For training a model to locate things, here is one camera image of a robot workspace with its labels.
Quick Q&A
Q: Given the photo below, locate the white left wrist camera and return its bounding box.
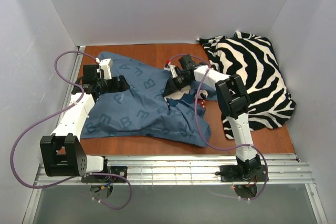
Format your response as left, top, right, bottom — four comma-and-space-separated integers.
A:
99, 58, 113, 80

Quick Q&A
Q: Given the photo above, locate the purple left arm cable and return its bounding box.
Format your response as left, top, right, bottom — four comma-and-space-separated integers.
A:
9, 50, 132, 210

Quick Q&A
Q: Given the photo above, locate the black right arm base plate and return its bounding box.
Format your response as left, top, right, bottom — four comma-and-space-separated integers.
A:
215, 165, 268, 182

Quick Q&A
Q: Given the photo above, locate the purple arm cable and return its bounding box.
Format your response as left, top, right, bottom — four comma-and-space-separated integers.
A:
167, 55, 269, 201
9, 50, 132, 210

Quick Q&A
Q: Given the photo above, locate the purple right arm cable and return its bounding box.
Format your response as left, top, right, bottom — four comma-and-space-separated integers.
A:
167, 55, 269, 201

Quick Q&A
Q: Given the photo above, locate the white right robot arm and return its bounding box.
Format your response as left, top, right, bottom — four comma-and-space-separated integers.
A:
163, 55, 263, 180

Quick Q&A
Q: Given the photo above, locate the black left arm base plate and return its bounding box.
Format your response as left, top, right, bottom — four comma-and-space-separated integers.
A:
81, 165, 129, 184

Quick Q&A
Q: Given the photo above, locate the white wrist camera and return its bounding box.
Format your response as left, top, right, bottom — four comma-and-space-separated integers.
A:
163, 63, 178, 78
99, 58, 113, 80

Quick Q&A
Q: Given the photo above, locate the blue letter print pillowcase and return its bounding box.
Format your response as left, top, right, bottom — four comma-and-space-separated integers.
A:
80, 51, 211, 147

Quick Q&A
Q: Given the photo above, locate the aluminium mounting rail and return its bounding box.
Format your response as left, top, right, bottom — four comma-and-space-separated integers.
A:
33, 153, 315, 186

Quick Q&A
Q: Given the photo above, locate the zebra print blanket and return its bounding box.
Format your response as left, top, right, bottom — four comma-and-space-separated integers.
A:
197, 31, 296, 131

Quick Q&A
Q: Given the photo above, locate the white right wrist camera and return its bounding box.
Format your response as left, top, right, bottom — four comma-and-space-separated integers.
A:
163, 63, 178, 78

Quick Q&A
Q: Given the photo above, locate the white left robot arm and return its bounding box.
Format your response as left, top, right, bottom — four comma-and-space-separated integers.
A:
40, 59, 130, 177

